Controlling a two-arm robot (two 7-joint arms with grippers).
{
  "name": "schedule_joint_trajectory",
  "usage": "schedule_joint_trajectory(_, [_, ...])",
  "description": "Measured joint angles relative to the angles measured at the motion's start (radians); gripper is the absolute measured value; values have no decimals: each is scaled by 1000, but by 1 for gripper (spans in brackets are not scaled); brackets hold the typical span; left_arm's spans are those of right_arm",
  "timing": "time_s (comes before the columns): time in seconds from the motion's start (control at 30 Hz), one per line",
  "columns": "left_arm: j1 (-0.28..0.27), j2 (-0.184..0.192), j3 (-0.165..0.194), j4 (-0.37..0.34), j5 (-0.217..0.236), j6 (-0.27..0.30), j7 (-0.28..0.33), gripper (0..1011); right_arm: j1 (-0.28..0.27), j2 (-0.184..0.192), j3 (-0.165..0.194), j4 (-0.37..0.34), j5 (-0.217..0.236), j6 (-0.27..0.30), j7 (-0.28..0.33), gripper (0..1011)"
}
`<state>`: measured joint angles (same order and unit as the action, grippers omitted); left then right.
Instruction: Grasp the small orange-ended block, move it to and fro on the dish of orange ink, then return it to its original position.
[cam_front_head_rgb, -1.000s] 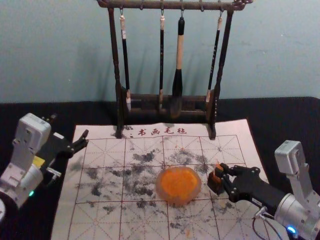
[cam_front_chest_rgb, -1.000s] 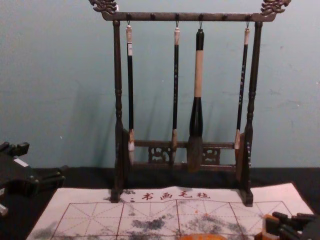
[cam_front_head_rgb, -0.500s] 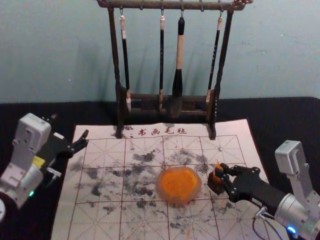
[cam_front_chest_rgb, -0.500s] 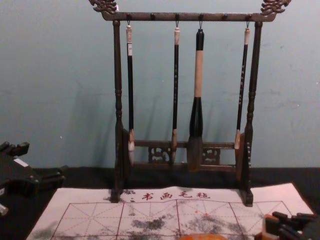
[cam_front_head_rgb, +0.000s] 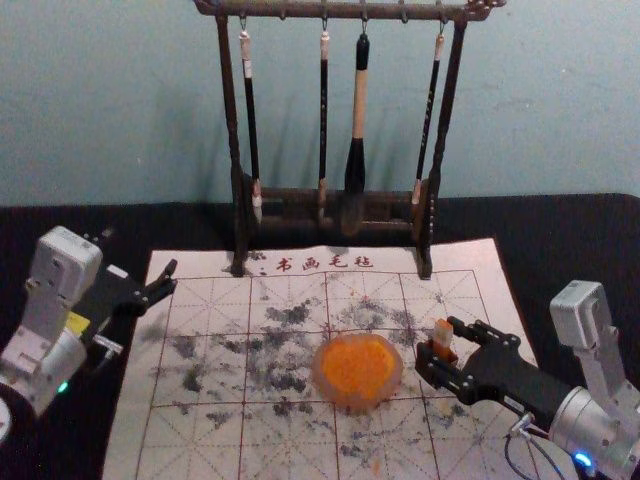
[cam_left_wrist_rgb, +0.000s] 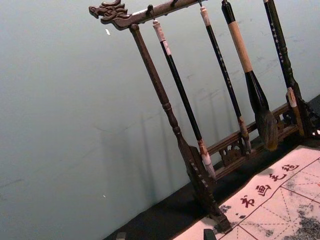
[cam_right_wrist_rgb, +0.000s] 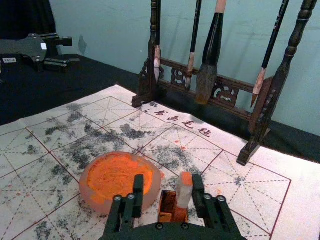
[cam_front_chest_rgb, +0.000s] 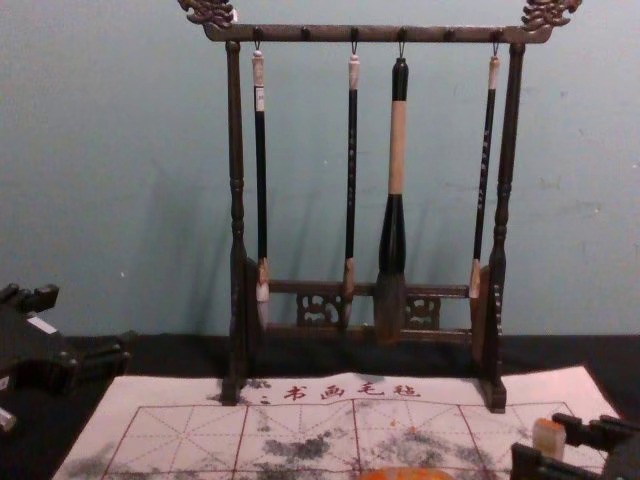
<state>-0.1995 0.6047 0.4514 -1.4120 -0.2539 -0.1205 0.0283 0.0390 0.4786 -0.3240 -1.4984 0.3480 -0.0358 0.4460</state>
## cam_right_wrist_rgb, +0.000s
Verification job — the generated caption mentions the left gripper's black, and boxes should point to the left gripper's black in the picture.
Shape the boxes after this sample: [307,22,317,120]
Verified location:
[0,32,81,74]

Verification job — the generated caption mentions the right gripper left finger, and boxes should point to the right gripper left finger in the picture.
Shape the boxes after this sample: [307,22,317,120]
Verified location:
[102,174,145,236]

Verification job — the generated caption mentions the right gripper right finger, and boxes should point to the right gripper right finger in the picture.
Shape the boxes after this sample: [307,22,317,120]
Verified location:
[192,174,241,236]

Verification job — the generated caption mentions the white stone seal, orange end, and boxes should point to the white stone seal, orange end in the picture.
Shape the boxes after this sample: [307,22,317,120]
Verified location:
[175,171,194,210]

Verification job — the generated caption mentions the small orange-stained wooden box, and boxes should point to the small orange-stained wooden box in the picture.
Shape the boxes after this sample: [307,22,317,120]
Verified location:
[157,189,189,224]

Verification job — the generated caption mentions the pink dish of orange paste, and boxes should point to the pink dish of orange paste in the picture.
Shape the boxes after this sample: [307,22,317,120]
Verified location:
[78,150,162,216]

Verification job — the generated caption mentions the black table cloth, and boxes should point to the black table cloth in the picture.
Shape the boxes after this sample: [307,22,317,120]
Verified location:
[0,53,320,165]

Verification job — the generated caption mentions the black hanging fabric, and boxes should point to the black hanging fabric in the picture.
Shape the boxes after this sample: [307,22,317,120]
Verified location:
[0,0,57,41]

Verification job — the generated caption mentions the white gridded calligraphy felt mat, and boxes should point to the white gridded calligraphy felt mat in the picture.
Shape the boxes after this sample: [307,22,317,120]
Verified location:
[0,84,320,240]

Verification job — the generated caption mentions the thin black brush, white tip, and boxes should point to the thin black brush, white tip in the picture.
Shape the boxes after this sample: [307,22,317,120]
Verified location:
[152,0,162,85]

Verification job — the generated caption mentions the thin black brush, pale ferrule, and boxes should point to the thin black brush, pale ferrule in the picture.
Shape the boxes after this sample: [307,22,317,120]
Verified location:
[184,0,203,90]

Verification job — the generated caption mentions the large black brush, brown bristles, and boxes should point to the large black brush, brown bristles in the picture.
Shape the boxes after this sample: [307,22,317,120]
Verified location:
[195,0,228,106]

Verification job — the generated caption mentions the long black brush, pointed tip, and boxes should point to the long black brush, pointed tip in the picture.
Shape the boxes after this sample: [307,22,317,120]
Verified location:
[250,0,291,109]

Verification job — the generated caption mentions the dark carved wooden brush rack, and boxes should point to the dark carved wooden brush rack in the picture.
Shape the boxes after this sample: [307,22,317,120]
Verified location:
[131,0,319,167]

